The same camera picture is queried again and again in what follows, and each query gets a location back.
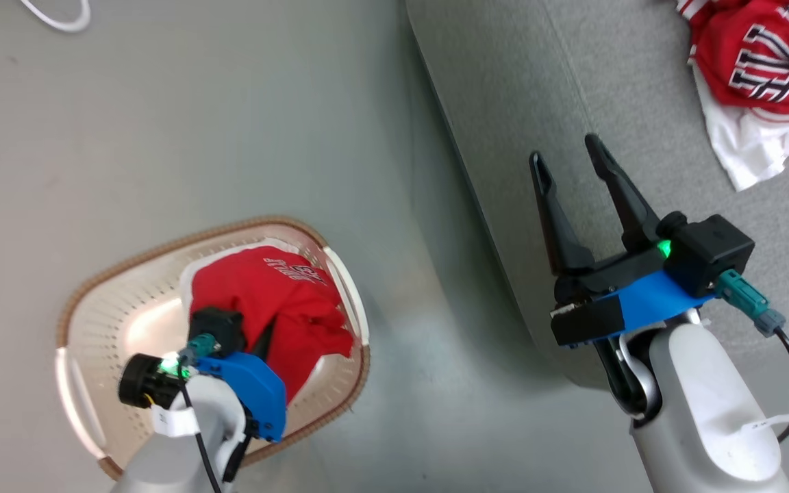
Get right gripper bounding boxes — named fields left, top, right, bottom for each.
left=528, top=133, right=671, bottom=348

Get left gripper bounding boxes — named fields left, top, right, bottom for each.
left=117, top=320, right=278, bottom=410

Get red t-shirt white print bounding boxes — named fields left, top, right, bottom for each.
left=188, top=246, right=356, bottom=406

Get white garment red stripes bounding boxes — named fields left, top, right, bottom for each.
left=692, top=64, right=789, bottom=193

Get red jersey black white lettering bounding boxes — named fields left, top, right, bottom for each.
left=675, top=0, right=789, bottom=117

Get grey fabric sofa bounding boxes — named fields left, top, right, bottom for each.
left=404, top=0, right=789, bottom=439

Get white laundry basket brown rim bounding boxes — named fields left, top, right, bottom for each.
left=55, top=215, right=372, bottom=481

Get blue left camera mount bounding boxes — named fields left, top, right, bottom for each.
left=194, top=352, right=288, bottom=443

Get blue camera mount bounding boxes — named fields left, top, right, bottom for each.
left=592, top=268, right=718, bottom=341
left=194, top=352, right=288, bottom=443

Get teal left camera connector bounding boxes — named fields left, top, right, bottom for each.
left=176, top=333, right=221, bottom=365

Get teal camera connector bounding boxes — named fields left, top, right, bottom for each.
left=176, top=333, right=221, bottom=365
left=714, top=268, right=788, bottom=338

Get blue right camera mount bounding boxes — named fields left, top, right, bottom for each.
left=592, top=268, right=718, bottom=341

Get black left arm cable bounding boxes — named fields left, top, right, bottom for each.
left=175, top=363, right=225, bottom=493

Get teal right camera connector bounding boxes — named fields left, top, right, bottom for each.
left=714, top=268, right=788, bottom=338

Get looped white cable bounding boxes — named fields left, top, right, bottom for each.
left=18, top=0, right=92, bottom=34

